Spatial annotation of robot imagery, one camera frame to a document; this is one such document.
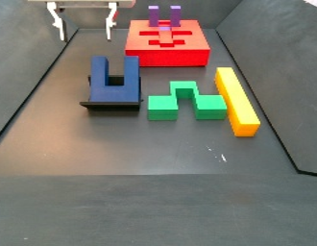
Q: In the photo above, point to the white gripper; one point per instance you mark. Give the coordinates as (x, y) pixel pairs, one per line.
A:
(112, 4)

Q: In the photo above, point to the yellow long bar block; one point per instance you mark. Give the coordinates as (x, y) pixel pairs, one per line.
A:
(243, 118)

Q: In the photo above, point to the purple U-shaped block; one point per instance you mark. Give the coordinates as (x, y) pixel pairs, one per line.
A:
(175, 16)

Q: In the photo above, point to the black angle bracket fixture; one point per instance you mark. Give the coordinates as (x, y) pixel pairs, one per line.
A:
(111, 105)

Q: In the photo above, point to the blue U-shaped block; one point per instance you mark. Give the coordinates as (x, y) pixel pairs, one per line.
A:
(100, 71)

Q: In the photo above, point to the red slotted base block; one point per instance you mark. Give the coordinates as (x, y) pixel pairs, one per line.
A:
(167, 46)

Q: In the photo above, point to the green stepped block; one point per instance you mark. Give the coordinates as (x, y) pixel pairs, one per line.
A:
(210, 107)

